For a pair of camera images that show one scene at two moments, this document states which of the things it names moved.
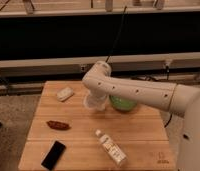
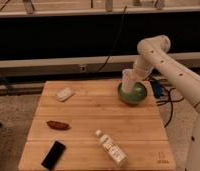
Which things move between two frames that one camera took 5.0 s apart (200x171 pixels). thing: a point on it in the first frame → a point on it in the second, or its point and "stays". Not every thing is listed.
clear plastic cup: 95,101 → 128,79
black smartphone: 53,155 stays
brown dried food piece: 58,125 stays
